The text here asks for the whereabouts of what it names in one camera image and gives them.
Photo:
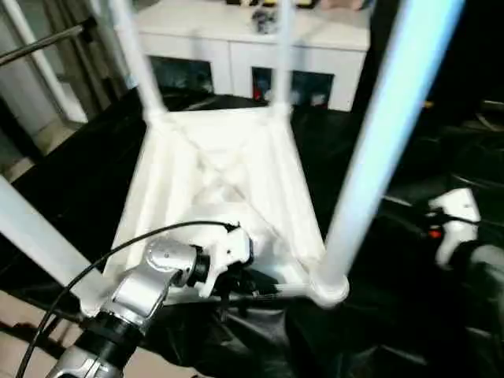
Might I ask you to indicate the white plastic table leg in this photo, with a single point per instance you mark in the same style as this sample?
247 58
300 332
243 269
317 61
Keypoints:
138 55
282 47
386 134
39 236

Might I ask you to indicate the white plastic table top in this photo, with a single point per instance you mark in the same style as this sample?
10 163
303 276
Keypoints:
228 173

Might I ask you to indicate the black flat device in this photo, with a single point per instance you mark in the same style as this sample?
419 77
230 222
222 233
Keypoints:
492 106

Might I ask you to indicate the black tall cabinet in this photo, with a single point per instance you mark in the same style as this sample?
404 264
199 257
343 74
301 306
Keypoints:
472 47

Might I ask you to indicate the black plastic mat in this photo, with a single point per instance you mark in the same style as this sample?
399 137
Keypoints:
79 173

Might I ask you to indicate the white cabinet with glass doors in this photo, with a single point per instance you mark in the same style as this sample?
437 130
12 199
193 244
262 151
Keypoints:
197 35

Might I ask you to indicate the grey bundle on cabinet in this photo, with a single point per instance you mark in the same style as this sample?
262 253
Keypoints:
264 17

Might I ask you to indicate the grey curtain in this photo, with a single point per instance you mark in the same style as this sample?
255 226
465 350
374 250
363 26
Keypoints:
94 47

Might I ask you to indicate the grey metal pole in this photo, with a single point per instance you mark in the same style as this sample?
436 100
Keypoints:
43 43

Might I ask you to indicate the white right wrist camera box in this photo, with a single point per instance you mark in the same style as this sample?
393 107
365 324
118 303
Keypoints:
457 220

